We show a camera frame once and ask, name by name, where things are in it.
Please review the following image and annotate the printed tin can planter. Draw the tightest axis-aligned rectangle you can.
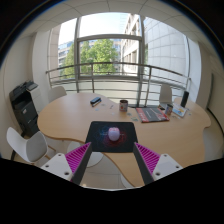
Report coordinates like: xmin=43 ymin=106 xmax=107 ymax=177
xmin=119 ymin=99 xmax=129 ymax=112

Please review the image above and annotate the black mouse pad red print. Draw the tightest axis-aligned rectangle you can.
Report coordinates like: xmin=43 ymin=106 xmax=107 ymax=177
xmin=85 ymin=121 xmax=139 ymax=154

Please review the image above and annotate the metal balcony railing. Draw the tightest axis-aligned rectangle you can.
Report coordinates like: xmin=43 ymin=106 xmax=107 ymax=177
xmin=45 ymin=61 xmax=192 ymax=108

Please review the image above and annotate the pale illustrated open book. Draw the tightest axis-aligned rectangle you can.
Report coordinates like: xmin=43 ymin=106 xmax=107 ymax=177
xmin=172 ymin=103 xmax=189 ymax=118

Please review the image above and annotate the lavender and pink computer mouse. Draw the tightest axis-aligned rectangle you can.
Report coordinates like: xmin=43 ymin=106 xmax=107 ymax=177
xmin=107 ymin=126 xmax=121 ymax=142

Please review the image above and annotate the black and blue board eraser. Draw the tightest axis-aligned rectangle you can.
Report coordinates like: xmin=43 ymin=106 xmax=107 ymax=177
xmin=89 ymin=96 xmax=103 ymax=108

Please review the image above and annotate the white plastic chair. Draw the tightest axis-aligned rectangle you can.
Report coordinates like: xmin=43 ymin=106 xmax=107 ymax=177
xmin=158 ymin=83 xmax=174 ymax=105
xmin=6 ymin=126 xmax=58 ymax=167
xmin=47 ymin=85 xmax=68 ymax=104

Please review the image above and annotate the red and grey magazine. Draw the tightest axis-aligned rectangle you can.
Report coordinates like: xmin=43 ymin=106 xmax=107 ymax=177
xmin=135 ymin=107 xmax=170 ymax=124

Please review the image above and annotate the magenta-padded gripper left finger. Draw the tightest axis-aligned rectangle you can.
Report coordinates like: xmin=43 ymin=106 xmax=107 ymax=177
xmin=40 ymin=142 xmax=93 ymax=186

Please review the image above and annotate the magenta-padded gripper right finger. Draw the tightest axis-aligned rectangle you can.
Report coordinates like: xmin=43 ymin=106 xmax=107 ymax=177
xmin=133 ymin=142 xmax=184 ymax=185

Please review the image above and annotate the black cylindrical speaker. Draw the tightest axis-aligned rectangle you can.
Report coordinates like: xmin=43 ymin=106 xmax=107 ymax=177
xmin=180 ymin=90 xmax=190 ymax=108

